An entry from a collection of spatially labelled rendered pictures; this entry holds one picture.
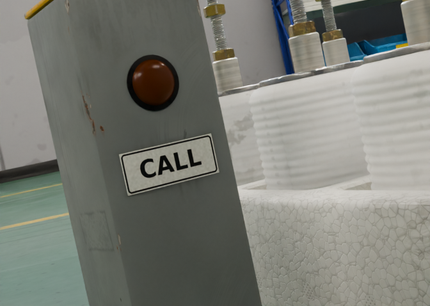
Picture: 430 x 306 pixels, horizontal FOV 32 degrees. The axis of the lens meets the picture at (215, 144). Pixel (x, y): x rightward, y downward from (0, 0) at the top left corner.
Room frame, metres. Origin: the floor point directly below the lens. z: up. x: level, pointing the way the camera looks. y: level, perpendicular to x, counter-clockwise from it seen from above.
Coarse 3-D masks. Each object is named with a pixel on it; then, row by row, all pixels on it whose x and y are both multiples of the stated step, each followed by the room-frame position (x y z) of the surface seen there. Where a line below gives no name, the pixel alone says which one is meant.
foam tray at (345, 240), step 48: (240, 192) 0.54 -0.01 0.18; (288, 192) 0.49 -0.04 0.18; (336, 192) 0.45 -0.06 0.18; (384, 192) 0.41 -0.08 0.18; (288, 240) 0.46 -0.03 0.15; (336, 240) 0.42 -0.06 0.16; (384, 240) 0.38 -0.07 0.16; (288, 288) 0.48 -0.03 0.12; (336, 288) 0.43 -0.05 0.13; (384, 288) 0.39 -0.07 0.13
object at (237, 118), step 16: (224, 96) 0.61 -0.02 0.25; (240, 96) 0.60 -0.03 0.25; (224, 112) 0.60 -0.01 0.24; (240, 112) 0.60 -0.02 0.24; (240, 128) 0.60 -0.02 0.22; (240, 144) 0.60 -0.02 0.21; (256, 144) 0.60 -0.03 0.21; (240, 160) 0.60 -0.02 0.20; (256, 160) 0.60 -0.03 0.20; (240, 176) 0.60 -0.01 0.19; (256, 176) 0.60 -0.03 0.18
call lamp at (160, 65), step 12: (156, 60) 0.37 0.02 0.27; (144, 72) 0.36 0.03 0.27; (156, 72) 0.36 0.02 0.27; (168, 72) 0.37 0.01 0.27; (132, 84) 0.36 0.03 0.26; (144, 84) 0.36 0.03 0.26; (156, 84) 0.36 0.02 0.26; (168, 84) 0.37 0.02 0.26; (144, 96) 0.36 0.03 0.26; (156, 96) 0.36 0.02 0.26; (168, 96) 0.37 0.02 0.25
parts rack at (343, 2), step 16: (272, 0) 5.48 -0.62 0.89; (288, 0) 4.94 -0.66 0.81; (304, 0) 4.94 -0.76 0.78; (336, 0) 4.95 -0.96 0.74; (352, 0) 4.95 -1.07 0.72; (368, 0) 5.54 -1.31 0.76; (384, 0) 5.55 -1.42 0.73; (400, 0) 5.56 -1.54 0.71; (288, 16) 5.51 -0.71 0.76; (320, 16) 5.52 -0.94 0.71; (288, 48) 5.48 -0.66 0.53; (288, 64) 5.50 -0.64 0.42
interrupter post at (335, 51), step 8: (336, 40) 0.69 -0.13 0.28; (344, 40) 0.70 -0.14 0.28; (328, 48) 0.69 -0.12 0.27; (336, 48) 0.69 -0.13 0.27; (344, 48) 0.69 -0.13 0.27; (328, 56) 0.70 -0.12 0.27; (336, 56) 0.69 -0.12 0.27; (344, 56) 0.69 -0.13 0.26; (328, 64) 0.70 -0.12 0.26; (336, 64) 0.69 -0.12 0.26
